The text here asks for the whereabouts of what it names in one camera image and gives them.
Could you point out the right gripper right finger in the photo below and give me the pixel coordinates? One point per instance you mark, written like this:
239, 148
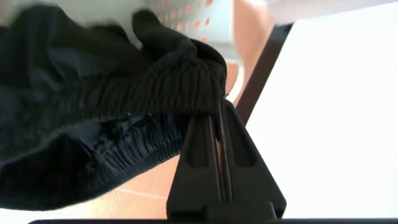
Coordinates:
255, 183

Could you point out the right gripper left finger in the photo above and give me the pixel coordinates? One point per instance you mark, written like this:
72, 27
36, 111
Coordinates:
192, 186

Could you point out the black garment with white stripes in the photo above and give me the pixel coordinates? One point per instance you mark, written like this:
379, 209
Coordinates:
93, 109

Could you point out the white laundry basket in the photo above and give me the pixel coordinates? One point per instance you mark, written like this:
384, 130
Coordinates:
217, 28

